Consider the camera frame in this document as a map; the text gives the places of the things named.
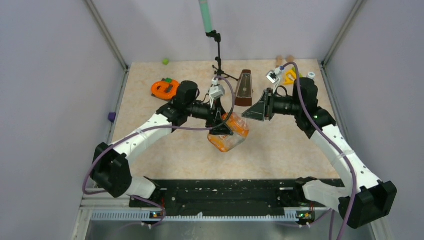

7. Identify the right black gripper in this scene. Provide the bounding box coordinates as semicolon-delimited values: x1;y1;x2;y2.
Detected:
242;88;302;122

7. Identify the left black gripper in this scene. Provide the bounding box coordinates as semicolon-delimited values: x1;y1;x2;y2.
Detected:
186;97;234;135

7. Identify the orange clear plastic bottle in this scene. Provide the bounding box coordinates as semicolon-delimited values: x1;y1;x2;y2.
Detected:
207;112;250;153

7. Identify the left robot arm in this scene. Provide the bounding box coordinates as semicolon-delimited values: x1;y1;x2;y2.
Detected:
85;76;234;207

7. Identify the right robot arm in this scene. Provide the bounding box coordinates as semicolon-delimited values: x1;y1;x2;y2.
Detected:
242;77;398;229

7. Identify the blue water bottle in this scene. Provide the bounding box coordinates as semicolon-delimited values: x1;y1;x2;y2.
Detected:
306;72;316;80

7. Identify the brown metronome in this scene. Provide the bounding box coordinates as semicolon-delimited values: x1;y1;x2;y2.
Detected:
235;69;253;107

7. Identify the yellow triangle toy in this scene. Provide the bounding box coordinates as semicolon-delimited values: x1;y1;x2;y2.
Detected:
283;68;297;85

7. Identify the black tripod stand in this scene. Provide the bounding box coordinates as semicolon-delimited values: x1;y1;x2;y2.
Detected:
205;30;239;82

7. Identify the left wooden block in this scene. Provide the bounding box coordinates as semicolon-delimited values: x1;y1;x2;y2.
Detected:
275;55;284;68

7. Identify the wooden block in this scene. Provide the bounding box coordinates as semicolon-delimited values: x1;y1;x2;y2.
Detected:
286;55;295;63
275;55;284;68

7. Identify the right wooden block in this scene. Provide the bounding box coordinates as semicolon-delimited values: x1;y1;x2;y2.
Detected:
286;55;295;63

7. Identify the orange tape dispenser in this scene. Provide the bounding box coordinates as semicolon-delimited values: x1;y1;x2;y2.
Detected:
150;78;180;101

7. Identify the small green cube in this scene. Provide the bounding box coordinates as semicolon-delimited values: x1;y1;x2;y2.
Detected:
162;58;170;66

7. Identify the purple block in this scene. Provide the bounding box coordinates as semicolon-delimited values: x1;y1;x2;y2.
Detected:
107;112;117;123

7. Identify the green foam microphone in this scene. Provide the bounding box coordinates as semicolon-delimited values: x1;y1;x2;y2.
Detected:
198;0;214;34

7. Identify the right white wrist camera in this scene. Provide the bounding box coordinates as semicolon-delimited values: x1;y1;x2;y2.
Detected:
266;66;284;94

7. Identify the grey square base plate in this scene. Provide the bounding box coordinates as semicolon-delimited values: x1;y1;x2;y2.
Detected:
151;93;162;100

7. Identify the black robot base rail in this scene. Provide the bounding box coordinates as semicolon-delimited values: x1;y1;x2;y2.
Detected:
150;179;328;225

